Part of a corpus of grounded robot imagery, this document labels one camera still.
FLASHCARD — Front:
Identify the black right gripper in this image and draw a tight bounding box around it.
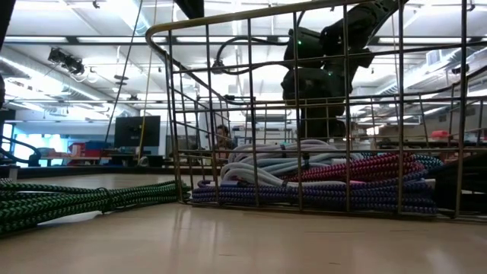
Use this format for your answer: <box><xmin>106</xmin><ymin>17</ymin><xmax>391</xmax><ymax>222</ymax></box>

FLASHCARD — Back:
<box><xmin>282</xmin><ymin>56</ymin><xmax>376</xmax><ymax>140</ymax></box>

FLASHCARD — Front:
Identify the light blue USB-C cable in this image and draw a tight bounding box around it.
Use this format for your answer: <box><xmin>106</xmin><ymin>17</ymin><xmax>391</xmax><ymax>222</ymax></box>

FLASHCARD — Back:
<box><xmin>262</xmin><ymin>151</ymin><xmax>364</xmax><ymax>176</ymax></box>

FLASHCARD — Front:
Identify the gold wire basket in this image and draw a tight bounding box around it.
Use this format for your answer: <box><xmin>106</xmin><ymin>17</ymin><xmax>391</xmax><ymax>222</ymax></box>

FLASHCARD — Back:
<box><xmin>145</xmin><ymin>0</ymin><xmax>487</xmax><ymax>225</ymax></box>

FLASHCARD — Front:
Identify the lavender USB-C cable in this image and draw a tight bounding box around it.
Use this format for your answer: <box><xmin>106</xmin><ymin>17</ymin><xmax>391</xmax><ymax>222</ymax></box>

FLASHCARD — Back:
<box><xmin>228</xmin><ymin>139</ymin><xmax>342</xmax><ymax>163</ymax></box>

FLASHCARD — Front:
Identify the red braided USB-C cable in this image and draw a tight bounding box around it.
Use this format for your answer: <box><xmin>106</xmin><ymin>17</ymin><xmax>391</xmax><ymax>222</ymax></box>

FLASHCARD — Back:
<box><xmin>279</xmin><ymin>152</ymin><xmax>426</xmax><ymax>183</ymax></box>

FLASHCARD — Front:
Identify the purple braided USB-C cable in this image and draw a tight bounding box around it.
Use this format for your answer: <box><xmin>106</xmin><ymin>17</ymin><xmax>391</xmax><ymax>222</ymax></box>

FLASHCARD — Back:
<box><xmin>191</xmin><ymin>178</ymin><xmax>439</xmax><ymax>215</ymax></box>

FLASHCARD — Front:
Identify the teal braided USB-C cable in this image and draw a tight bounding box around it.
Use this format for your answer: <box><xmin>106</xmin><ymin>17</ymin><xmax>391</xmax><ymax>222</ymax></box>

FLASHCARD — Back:
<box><xmin>412</xmin><ymin>153</ymin><xmax>445</xmax><ymax>172</ymax></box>

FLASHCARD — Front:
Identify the black USB-C cable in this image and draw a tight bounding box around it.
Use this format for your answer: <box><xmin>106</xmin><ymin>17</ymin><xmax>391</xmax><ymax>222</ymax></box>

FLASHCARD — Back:
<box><xmin>433</xmin><ymin>151</ymin><xmax>487</xmax><ymax>215</ymax></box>

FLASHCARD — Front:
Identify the green braided USB-C cable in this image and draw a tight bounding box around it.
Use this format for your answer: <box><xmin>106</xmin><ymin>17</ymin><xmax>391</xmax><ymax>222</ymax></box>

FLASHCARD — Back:
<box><xmin>0</xmin><ymin>180</ymin><xmax>192</xmax><ymax>235</ymax></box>

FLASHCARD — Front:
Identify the person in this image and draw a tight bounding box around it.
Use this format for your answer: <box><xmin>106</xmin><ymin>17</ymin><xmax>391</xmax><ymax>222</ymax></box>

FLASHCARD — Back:
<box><xmin>214</xmin><ymin>124</ymin><xmax>236</xmax><ymax>163</ymax></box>

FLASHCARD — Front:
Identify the black rig crossbar with lights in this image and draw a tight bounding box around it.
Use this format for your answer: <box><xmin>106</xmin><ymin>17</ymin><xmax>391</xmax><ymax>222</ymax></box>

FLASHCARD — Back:
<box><xmin>0</xmin><ymin>35</ymin><xmax>487</xmax><ymax>47</ymax></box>

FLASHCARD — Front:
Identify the black computer monitor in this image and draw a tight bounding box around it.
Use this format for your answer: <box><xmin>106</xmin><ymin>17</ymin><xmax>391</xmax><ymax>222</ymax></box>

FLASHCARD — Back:
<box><xmin>113</xmin><ymin>115</ymin><xmax>161</xmax><ymax>148</ymax></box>

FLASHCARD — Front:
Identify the black ceiling fixture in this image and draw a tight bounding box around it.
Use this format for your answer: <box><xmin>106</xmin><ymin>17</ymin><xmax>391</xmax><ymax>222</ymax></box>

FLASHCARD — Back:
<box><xmin>47</xmin><ymin>47</ymin><xmax>87</xmax><ymax>76</ymax></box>

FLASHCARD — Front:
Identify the red storage bin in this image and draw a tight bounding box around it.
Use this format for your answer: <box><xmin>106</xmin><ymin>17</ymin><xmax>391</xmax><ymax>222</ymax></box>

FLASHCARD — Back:
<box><xmin>69</xmin><ymin>142</ymin><xmax>88</xmax><ymax>157</ymax></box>

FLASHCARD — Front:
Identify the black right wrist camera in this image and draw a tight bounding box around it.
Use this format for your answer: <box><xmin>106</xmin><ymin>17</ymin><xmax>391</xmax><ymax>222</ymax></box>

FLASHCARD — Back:
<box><xmin>282</xmin><ymin>25</ymin><xmax>325</xmax><ymax>70</ymax></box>

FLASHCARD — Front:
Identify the black hanging cable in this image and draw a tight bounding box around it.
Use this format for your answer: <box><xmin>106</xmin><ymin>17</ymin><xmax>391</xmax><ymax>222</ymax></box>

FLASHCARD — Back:
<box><xmin>104</xmin><ymin>0</ymin><xmax>145</xmax><ymax>142</ymax></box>

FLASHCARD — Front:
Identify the yellow hanging strap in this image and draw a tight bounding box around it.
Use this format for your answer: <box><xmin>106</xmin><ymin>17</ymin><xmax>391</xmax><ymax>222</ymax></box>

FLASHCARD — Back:
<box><xmin>137</xmin><ymin>0</ymin><xmax>158</xmax><ymax>161</ymax></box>

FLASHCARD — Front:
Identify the black aluminium table frame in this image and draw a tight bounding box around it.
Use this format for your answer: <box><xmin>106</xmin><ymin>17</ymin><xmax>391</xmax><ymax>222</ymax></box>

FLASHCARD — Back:
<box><xmin>0</xmin><ymin>164</ymin><xmax>182</xmax><ymax>180</ymax></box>

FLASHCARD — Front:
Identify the black curved hose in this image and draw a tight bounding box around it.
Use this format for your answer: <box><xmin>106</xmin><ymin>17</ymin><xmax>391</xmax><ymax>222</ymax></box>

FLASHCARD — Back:
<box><xmin>0</xmin><ymin>135</ymin><xmax>42</xmax><ymax>167</ymax></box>

